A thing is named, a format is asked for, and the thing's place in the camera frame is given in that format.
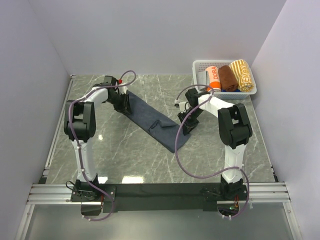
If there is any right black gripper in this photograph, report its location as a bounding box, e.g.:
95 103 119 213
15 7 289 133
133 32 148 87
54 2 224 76
177 108 204 136

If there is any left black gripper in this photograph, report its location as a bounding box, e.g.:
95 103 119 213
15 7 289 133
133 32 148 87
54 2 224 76
106 91 133 115

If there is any dark blue towel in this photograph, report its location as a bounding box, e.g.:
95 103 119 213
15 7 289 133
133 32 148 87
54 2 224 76
127 91 191 153

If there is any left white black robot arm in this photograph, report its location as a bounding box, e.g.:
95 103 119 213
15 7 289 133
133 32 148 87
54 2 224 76
64 75 136 201

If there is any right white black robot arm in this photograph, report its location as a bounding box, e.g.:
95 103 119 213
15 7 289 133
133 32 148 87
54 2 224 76
174 87 253 200

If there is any orange white rolled towel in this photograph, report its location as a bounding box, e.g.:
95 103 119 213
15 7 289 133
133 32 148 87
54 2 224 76
205 66 222 92

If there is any blue towel in basket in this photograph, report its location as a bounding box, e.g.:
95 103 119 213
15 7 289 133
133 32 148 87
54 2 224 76
221 89 242 94

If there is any grey folded towel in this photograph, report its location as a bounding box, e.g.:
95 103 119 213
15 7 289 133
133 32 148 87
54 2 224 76
195 71 210 86

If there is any white plastic basket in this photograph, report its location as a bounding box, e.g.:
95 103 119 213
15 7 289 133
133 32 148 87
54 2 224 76
192 59 257 100

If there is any brown rolled towel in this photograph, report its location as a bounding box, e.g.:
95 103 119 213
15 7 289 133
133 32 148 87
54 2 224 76
218 65 239 92

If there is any yellow striped rolled towel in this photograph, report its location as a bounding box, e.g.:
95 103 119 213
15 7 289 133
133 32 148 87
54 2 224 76
229 59 255 93

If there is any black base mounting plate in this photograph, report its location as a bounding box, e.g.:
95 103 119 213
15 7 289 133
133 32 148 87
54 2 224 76
70 182 248 213

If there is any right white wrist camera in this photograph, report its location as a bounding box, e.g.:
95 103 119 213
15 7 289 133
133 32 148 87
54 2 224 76
174 99 191 113

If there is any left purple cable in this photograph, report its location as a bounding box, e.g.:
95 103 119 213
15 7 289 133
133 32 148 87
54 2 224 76
67 69 117 222

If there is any purple cable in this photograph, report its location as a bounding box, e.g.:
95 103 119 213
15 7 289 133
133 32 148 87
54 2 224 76
174 84 250 220
67 69 117 222

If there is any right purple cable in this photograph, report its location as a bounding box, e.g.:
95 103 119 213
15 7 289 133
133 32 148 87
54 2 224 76
174 84 250 220

